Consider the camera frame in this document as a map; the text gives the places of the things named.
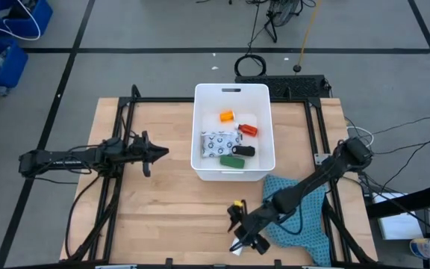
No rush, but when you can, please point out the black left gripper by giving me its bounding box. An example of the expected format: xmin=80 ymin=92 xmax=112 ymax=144
xmin=129 ymin=129 xmax=170 ymax=178

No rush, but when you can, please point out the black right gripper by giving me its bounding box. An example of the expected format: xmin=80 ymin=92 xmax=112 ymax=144
xmin=228 ymin=205 xmax=276 ymax=256

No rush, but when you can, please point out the white printed plastic bag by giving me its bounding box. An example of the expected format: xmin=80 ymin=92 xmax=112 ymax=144
xmin=200 ymin=130 xmax=243 ymax=159

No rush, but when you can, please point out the green rectangular block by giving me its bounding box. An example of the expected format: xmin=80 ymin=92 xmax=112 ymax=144
xmin=219 ymin=155 xmax=246 ymax=170

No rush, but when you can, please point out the black bandage roll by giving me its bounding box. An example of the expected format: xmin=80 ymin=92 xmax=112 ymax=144
xmin=231 ymin=144 xmax=256 ymax=158

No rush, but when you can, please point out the amber bottle with white cap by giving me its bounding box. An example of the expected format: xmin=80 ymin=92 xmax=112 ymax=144
xmin=234 ymin=122 xmax=259 ymax=138

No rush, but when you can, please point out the white perforated plastic basket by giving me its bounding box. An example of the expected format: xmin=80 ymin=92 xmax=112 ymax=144
xmin=190 ymin=82 xmax=277 ymax=182

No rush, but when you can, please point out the blue storage bin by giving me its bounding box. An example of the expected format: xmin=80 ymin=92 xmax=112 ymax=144
xmin=0 ymin=38 xmax=29 ymax=96
xmin=0 ymin=0 xmax=54 ymax=38

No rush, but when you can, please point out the blue patterned cloth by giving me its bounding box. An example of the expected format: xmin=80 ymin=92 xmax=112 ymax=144
xmin=261 ymin=173 xmax=334 ymax=267

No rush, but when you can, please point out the silver mounting plate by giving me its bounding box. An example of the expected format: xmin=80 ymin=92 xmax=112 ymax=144
xmin=314 ymin=152 xmax=331 ymax=166

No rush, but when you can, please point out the black perforated panel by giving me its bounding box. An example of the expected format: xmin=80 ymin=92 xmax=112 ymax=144
xmin=234 ymin=74 xmax=331 ymax=100

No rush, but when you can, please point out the white paper sheet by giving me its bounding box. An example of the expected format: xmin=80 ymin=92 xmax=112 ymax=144
xmin=371 ymin=192 xmax=425 ymax=241

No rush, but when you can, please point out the black metal stand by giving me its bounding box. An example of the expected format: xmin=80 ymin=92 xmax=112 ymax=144
xmin=263 ymin=0 xmax=305 ymax=43

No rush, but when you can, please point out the white printed cup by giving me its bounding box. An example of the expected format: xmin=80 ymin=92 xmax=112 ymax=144
xmin=409 ymin=237 xmax=430 ymax=260

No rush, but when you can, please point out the black table frame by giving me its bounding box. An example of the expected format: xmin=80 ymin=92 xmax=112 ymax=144
xmin=65 ymin=84 xmax=378 ymax=269

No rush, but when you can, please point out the coiled black cable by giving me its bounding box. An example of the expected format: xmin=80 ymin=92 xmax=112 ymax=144
xmin=234 ymin=54 xmax=267 ymax=78

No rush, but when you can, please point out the white looped cable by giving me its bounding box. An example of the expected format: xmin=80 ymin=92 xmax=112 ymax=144
xmin=345 ymin=125 xmax=376 ymax=149

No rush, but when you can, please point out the yellow hanging cable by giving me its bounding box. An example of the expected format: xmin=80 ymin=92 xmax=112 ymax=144
xmin=292 ymin=0 xmax=323 ymax=73

